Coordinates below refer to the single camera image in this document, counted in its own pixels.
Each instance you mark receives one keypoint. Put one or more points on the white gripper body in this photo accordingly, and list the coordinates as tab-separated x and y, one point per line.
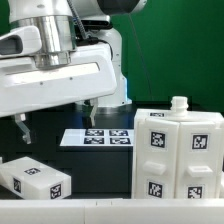
24	88

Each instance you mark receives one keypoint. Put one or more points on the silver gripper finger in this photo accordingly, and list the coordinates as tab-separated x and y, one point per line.
20	121
93	111

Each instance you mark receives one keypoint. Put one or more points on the white cabinet box part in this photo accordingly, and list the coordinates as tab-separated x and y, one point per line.
32	180

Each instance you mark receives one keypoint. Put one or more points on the white door panel with knob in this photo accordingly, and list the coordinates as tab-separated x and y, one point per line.
196	166

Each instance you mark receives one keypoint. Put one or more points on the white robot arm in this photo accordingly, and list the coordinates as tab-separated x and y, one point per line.
59	52

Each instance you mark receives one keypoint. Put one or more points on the white marker base sheet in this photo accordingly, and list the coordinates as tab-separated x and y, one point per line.
97	137

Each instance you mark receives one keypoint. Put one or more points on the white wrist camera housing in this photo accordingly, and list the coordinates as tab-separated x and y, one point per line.
20	41

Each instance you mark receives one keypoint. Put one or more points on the white front rail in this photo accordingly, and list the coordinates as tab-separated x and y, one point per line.
112	211

